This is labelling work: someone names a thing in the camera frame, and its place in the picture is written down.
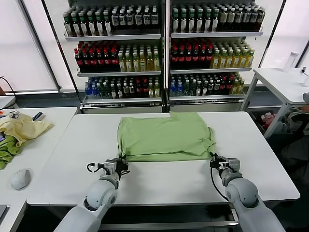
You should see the blue white small object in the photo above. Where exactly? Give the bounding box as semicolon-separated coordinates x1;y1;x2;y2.
32;111;47;121

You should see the grey green clothes pile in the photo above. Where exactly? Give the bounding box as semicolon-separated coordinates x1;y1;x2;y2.
277;110;309;135

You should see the thin black hanging cable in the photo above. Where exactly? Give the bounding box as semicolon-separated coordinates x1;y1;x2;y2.
0;76;16;108

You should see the grey drinks shelf rack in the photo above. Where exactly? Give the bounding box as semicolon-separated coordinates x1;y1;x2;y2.
166;0;264;113
63;0;167;114

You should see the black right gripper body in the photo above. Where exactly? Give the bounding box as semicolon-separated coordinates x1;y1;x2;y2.
210;158;228;170

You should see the red cap cola bottle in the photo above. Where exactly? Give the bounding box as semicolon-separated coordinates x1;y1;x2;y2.
170;47;179;70
103;47;112;73
96;48;105;73
198;47;207;69
205;47;213;69
184;47;193;70
110;47;119;73
88;48;98;73
178;47;186;70
192;47;200;70
81;48;90;73
74;48;84;73

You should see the green cap tea bottle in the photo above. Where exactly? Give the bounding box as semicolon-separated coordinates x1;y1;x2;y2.
96;11;105;36
196;9;205;33
187;9;197;33
171;9;181;33
71;12;81;37
180;9;188;33
79;12;89;36
63;13;73;37
204;8;212;33
87;11;97;36
103;10;112;36
211;8;220;33

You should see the black chair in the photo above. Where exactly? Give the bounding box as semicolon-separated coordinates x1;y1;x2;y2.
281;112;309;174

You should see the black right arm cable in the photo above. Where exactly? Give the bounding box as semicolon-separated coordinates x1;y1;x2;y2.
210;166;229;201

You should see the yellow juice bottle green cap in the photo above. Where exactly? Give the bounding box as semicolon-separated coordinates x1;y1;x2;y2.
239;49;247;69
246;49;255;68
146;52;155;72
117;52;126;72
132;52;141;72
219;50;227;69
153;52;162;72
125;52;133;72
211;50;220;69
232;49;240;69
139;52;148;72
225;49;234;69

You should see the red pink cloth item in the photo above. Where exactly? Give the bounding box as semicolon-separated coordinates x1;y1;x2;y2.
260;112;276;130

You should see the dark drink bottle pale label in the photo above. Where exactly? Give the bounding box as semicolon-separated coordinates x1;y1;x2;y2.
126;8;135;34
250;7;258;31
227;8;236;32
242;7;251;31
219;8;228;32
134;8;143;34
111;9;121;34
151;8;160;33
256;7;265;31
235;8;244;32
142;8;152;34
119;9;128;34

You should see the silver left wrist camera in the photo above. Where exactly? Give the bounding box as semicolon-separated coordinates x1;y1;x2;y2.
103;159;117;174

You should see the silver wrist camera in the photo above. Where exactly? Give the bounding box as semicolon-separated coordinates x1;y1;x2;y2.
103;159;117;174
226;157;241;173

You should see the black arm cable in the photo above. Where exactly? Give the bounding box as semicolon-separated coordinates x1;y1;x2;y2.
86;163;104;174
210;166;229;201

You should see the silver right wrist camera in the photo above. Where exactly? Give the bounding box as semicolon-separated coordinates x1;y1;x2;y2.
226;157;241;173

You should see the white side table with legs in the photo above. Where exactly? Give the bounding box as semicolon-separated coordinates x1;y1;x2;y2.
240;67;309;140

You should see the dark laptop corner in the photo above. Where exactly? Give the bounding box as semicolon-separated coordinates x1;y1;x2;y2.
0;204;10;219

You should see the clear tumbler white lid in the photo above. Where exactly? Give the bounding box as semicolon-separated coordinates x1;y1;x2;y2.
283;51;300;73

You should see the pale yellow garment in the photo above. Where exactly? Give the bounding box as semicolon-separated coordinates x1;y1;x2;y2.
0;113;55;147

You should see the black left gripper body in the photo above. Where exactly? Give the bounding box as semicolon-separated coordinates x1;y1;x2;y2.
114;158;130;175

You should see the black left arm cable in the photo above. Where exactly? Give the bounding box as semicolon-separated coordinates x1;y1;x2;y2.
86;163;104;174

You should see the bright green garment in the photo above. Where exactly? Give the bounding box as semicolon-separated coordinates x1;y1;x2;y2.
0;134;22;170

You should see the light green shirt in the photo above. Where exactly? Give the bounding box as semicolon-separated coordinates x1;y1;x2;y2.
116;111;216;163

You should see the white computer mouse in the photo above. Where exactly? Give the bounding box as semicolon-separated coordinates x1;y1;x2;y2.
10;168;32;191

